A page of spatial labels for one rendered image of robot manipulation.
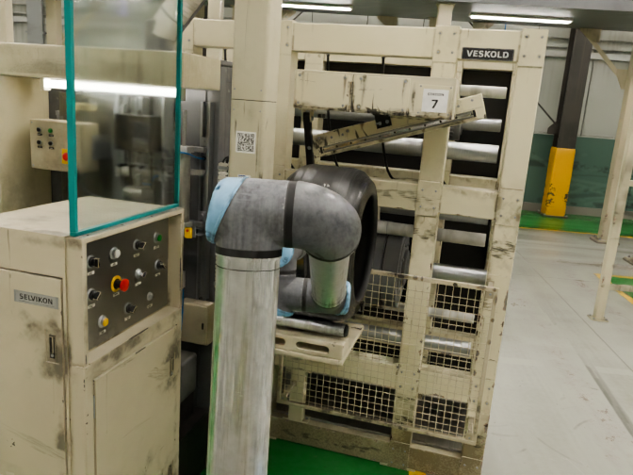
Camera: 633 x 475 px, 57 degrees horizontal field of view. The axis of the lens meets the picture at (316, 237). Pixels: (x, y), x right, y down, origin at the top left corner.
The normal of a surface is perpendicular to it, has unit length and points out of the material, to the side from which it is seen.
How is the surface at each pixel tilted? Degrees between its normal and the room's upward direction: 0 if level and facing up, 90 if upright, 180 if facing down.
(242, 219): 84
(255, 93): 90
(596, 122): 90
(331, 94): 90
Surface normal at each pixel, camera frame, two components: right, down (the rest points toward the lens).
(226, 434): -0.32, 0.09
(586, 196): -0.10, 0.22
